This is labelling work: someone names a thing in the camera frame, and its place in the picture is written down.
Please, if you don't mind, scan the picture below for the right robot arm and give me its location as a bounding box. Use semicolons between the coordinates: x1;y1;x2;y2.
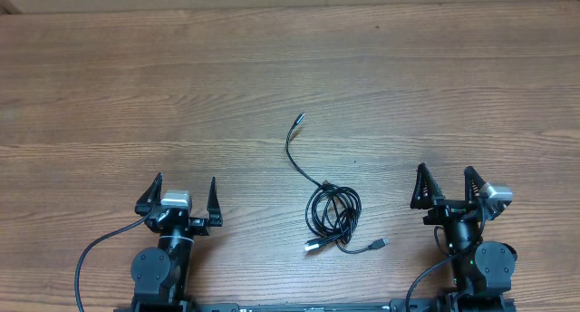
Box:
404;163;517;311

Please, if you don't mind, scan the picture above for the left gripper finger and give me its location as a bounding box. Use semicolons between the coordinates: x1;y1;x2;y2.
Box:
207;177;223;227
135;172;163;215

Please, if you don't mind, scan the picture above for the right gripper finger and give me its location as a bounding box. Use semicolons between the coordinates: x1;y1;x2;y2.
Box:
464;166;486;203
410;162;445;210

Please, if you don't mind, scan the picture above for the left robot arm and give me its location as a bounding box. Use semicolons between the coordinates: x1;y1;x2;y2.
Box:
130;174;223;311

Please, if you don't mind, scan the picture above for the black USB cable long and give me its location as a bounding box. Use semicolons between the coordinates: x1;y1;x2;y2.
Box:
285;112;363;249

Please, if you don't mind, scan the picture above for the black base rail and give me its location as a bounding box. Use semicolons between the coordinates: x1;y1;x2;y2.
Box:
112;298;517;312

